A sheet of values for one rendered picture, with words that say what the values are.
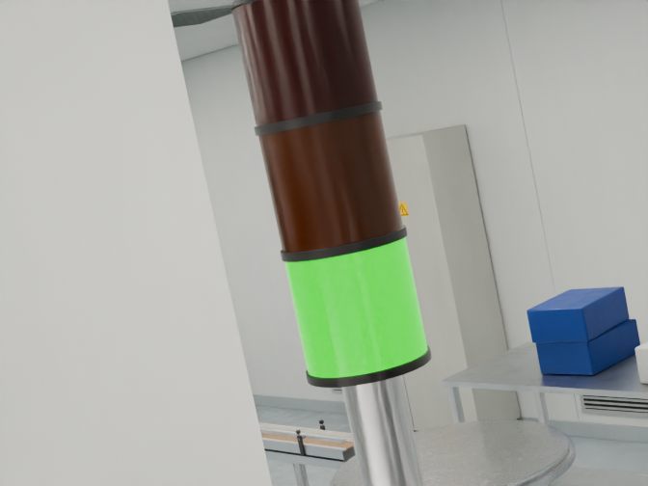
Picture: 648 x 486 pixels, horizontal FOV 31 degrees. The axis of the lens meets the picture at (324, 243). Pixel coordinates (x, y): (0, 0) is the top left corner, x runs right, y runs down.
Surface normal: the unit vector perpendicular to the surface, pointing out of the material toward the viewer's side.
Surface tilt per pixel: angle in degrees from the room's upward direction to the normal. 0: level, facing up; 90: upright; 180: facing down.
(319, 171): 90
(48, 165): 90
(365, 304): 90
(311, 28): 90
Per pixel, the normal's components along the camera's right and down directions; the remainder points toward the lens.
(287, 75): -0.29, 0.17
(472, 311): 0.65, -0.05
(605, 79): -0.74, 0.22
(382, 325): 0.31, 0.04
